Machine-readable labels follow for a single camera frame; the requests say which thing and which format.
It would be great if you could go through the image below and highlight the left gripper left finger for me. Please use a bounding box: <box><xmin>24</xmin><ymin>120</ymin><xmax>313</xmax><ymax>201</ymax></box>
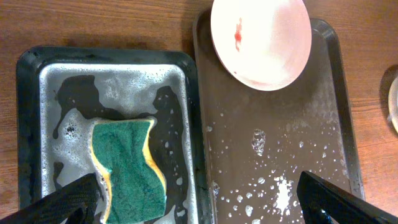
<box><xmin>1</xmin><ymin>173</ymin><xmax>100</xmax><ymax>224</ymax></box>

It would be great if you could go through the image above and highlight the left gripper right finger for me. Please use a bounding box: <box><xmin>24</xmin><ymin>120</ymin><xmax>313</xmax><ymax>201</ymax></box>
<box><xmin>297</xmin><ymin>171</ymin><xmax>397</xmax><ymax>224</ymax></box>

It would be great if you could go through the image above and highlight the green and yellow sponge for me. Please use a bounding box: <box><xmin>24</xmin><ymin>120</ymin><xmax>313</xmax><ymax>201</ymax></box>
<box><xmin>90</xmin><ymin>119</ymin><xmax>167</xmax><ymax>223</ymax></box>

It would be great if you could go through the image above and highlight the brown plastic serving tray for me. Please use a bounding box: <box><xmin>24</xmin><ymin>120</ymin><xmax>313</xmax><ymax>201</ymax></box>
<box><xmin>193</xmin><ymin>10</ymin><xmax>364</xmax><ymax>223</ymax></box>

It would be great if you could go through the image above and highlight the black soapy water tray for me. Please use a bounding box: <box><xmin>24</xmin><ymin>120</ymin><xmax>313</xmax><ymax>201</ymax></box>
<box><xmin>16</xmin><ymin>47</ymin><xmax>213</xmax><ymax>223</ymax></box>

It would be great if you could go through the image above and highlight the white plate with red stain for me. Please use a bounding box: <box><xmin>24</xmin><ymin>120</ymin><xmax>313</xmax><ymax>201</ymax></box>
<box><xmin>210</xmin><ymin>0</ymin><xmax>312</xmax><ymax>91</ymax></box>

